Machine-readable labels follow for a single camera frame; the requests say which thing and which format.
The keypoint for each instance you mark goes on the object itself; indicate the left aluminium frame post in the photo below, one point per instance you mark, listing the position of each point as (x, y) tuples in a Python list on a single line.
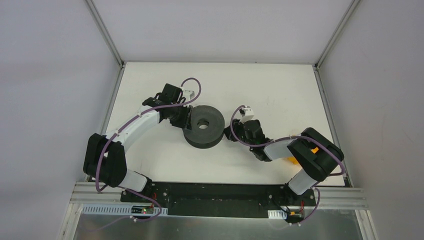
[(98, 20)]

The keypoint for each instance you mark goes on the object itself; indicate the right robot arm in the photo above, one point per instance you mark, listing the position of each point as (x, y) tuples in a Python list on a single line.
[(316, 155)]

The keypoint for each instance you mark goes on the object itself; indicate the right white cable duct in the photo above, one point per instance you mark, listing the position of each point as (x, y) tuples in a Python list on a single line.
[(277, 214)]

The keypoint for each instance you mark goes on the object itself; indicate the white cable duct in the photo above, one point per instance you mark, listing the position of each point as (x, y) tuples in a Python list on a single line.
[(277, 214), (123, 210)]

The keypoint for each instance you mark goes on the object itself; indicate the aluminium frame post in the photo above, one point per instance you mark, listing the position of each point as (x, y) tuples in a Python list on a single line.
[(98, 20), (353, 5)]

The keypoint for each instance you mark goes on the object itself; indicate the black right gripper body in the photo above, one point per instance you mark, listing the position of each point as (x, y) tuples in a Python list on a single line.
[(236, 131)]

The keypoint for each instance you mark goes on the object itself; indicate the dark grey perforated spool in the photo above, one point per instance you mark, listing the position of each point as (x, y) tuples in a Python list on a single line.
[(207, 127)]

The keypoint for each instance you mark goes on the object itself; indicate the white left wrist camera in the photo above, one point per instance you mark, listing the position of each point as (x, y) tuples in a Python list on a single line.
[(188, 94)]

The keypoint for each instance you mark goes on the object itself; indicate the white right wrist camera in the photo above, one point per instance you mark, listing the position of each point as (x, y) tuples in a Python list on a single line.
[(247, 114)]

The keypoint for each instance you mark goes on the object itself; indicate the left white cable duct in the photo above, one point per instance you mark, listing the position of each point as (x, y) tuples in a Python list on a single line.
[(123, 210)]

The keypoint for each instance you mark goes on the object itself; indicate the right aluminium frame post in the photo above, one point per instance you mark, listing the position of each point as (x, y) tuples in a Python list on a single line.
[(353, 5)]

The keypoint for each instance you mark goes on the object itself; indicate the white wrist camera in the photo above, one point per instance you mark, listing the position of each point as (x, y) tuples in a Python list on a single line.
[(188, 94), (247, 114)]

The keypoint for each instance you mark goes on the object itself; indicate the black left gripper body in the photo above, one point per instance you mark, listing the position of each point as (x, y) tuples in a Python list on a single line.
[(185, 117)]

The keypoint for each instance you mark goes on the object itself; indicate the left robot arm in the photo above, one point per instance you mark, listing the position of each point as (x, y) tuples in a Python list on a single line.
[(105, 158)]

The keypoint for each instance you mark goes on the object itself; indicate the yellow plastic bin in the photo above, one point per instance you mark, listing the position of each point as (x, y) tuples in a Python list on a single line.
[(295, 160)]

